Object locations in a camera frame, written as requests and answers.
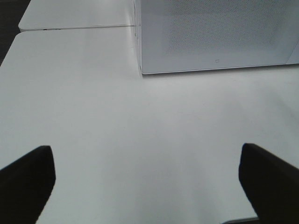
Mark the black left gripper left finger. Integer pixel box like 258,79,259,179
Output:
0,146,56,224

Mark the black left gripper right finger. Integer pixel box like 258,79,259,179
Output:
238,143,299,224

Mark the white microwave door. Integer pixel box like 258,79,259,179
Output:
139,0,299,75

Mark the white microwave oven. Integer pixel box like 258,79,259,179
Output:
133,0,299,70

